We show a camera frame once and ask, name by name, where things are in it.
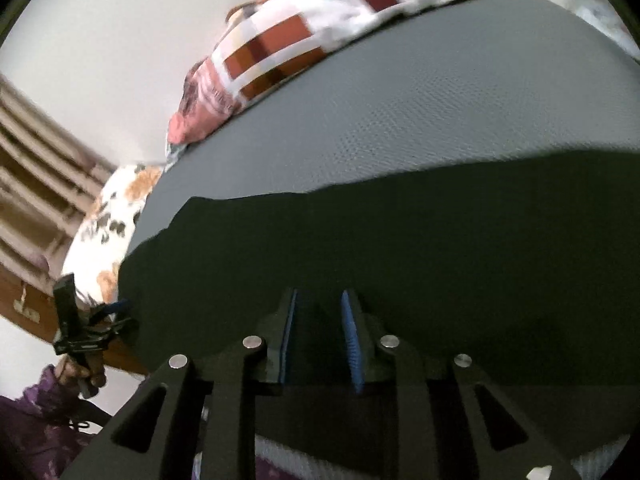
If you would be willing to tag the black pants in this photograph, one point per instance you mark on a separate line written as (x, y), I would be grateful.
(400, 240)

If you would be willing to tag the white floral cloth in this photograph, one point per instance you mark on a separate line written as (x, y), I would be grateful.
(615, 30)

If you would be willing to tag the person's left forearm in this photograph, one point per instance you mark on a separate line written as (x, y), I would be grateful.
(30, 425)

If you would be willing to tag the beige slatted wooden panel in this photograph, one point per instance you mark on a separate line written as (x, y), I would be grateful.
(40, 170)

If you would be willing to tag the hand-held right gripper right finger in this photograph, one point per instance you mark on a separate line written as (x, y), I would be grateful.
(352, 345)

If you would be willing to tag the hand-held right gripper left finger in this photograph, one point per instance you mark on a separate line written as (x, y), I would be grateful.
(285, 340)

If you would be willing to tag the checked pink and white pillow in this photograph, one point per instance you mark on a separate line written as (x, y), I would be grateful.
(280, 45)

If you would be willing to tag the person's left hand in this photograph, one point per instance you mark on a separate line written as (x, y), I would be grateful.
(67, 370)

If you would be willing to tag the grey textured mat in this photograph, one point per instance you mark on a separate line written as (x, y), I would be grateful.
(425, 100)

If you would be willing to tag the floral bedsheet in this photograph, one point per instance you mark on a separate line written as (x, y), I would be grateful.
(107, 220)

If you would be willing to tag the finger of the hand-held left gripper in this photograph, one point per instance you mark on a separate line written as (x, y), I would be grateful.
(122, 330)
(112, 307)

